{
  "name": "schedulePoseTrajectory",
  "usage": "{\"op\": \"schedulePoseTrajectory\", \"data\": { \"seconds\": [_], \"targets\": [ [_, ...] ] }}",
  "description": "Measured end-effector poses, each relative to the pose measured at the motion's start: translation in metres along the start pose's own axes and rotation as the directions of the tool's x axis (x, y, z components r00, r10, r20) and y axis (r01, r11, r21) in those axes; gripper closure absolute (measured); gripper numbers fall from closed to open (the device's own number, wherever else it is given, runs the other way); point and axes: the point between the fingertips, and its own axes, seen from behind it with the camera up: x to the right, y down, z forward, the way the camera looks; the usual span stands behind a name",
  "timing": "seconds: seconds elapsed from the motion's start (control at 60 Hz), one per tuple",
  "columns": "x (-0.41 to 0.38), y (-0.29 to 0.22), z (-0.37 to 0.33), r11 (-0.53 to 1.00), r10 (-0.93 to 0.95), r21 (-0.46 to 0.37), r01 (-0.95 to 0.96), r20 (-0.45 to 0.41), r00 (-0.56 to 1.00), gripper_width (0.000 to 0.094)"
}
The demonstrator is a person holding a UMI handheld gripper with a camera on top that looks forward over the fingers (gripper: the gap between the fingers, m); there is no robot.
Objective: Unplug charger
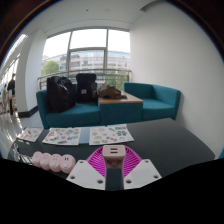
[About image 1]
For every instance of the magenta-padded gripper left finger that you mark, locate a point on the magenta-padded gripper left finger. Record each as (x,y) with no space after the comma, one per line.
(87,173)

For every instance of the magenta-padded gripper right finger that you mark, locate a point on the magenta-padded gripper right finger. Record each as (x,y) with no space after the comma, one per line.
(141,172)

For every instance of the pink charger block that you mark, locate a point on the pink charger block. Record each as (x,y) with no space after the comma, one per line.
(114,155)

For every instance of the pink power strip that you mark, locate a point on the pink power strip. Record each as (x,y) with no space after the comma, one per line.
(55,162)

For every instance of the colourful sticker sheet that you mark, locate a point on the colourful sticker sheet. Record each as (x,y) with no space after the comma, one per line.
(110,134)
(30,134)
(62,136)

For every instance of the teal sofa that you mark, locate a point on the teal sofa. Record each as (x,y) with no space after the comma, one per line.
(75,116)

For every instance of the wooden sofa table top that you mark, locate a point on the wooden sofa table top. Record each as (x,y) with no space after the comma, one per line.
(131,99)

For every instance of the teal chair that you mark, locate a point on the teal chair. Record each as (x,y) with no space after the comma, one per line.
(221,154)

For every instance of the glossy black backpack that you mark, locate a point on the glossy black backpack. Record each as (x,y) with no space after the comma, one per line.
(60,93)

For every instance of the brown jacket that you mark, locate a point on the brown jacket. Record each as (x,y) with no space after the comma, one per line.
(109,91)

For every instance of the black backpack with label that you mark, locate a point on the black backpack with label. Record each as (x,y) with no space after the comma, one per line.
(86,87)

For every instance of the metal window railing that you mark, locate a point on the metal window railing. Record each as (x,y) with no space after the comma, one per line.
(45,76)

